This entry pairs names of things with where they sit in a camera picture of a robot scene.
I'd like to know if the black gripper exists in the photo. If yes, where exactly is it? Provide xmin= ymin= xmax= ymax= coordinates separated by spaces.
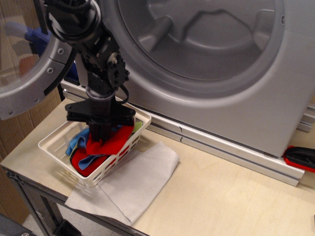
xmin=65 ymin=97 xmax=136 ymax=142

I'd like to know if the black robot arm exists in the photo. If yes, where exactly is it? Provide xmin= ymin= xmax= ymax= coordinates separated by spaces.
xmin=44 ymin=0 xmax=135 ymax=142

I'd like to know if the grey washing machine door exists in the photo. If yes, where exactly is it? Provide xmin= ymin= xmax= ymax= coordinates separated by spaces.
xmin=0 ymin=0 xmax=75 ymax=120

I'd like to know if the grey toy washing machine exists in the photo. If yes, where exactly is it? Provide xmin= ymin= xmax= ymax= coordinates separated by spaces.
xmin=98 ymin=0 xmax=315 ymax=156

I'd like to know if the blue cloth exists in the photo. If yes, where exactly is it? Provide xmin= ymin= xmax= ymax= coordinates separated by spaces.
xmin=65 ymin=128 xmax=110 ymax=177

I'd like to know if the green cloth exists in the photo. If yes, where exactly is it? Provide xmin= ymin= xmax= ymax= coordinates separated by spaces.
xmin=132 ymin=121 xmax=143 ymax=134

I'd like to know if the white plastic basket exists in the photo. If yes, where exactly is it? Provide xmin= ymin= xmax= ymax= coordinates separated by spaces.
xmin=38 ymin=104 xmax=151 ymax=187

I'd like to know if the blue object behind door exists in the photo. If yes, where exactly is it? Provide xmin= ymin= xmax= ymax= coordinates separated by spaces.
xmin=64 ymin=61 xmax=80 ymax=86

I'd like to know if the grey felt cloth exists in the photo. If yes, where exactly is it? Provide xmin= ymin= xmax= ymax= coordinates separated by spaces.
xmin=65 ymin=142 xmax=180 ymax=226

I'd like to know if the red and black tool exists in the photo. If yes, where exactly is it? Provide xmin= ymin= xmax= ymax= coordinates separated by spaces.
xmin=283 ymin=146 xmax=315 ymax=173

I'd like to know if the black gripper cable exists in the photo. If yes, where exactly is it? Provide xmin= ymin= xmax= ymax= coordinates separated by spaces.
xmin=114 ymin=85 xmax=130 ymax=104

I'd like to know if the aluminium rail base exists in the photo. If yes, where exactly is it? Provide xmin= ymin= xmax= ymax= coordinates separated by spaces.
xmin=60 ymin=80 xmax=315 ymax=187

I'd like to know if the aluminium table frame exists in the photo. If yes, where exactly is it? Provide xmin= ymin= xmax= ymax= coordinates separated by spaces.
xmin=3 ymin=167 xmax=145 ymax=236

